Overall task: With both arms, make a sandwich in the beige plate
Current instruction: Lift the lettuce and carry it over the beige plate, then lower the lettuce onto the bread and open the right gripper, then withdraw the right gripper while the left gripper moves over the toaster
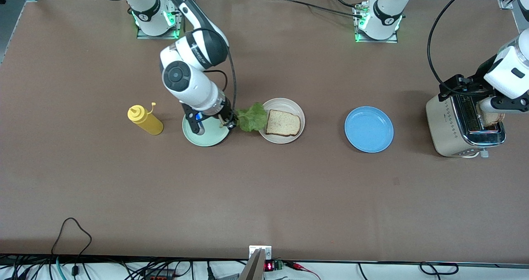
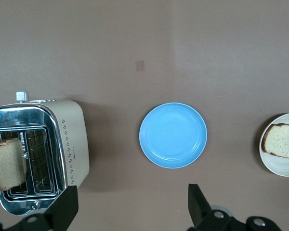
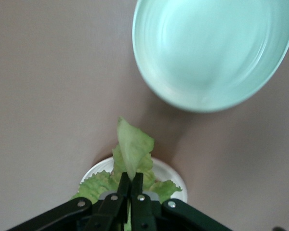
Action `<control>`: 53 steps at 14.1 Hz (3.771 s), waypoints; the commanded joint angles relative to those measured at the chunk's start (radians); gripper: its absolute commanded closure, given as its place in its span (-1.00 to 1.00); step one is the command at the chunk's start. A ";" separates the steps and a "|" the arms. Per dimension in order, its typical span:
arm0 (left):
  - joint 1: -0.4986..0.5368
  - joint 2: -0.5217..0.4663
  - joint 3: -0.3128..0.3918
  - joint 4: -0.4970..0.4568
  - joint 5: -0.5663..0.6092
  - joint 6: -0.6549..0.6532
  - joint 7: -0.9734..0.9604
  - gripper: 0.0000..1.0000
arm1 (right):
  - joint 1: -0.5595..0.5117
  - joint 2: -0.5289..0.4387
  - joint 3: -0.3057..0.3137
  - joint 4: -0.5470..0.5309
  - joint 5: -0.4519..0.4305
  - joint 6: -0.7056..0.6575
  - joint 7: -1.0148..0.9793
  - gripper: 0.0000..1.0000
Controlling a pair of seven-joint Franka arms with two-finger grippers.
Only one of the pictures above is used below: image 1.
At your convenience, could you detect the green lettuce leaf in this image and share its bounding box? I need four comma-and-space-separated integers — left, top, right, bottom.
236, 102, 268, 133

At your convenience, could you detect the thin black looped cable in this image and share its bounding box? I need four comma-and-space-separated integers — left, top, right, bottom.
50, 217, 93, 277

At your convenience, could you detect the yellow mustard squeeze bottle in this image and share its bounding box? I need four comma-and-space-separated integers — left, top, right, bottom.
126, 102, 164, 136

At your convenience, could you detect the beige chrome toaster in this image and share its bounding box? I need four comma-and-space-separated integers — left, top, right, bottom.
425, 91, 507, 159

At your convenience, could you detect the blue plate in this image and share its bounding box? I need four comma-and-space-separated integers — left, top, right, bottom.
344, 106, 395, 153

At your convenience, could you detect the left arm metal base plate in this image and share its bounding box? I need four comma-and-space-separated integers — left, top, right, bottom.
354, 3, 400, 44

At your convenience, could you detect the beige plate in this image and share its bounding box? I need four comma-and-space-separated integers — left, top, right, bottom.
258, 98, 306, 144

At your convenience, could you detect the grey camera pole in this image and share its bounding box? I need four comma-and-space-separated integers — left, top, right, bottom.
238, 249, 265, 280

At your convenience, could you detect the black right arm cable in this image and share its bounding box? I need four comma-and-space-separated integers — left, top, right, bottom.
202, 46, 237, 112

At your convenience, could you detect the black coiled cable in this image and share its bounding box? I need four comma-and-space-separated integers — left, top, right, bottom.
419, 262, 460, 276

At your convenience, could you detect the black cable to arm base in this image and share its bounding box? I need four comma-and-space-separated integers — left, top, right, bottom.
268, 0, 367, 19

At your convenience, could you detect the red clip lead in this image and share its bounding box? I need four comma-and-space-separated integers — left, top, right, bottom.
288, 262, 321, 280

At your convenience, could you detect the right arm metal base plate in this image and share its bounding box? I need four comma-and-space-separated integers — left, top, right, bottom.
136, 0, 185, 40

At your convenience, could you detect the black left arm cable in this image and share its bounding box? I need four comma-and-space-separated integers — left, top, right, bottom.
427, 0, 489, 95

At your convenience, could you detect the silver mounting bracket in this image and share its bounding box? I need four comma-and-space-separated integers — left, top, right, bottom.
249, 245, 272, 260

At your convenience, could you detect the brown bread slice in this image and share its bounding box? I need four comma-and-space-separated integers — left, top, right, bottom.
481, 111, 506, 128
265, 109, 302, 138

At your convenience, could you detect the green plate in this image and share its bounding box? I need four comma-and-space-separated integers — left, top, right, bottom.
182, 115, 231, 147

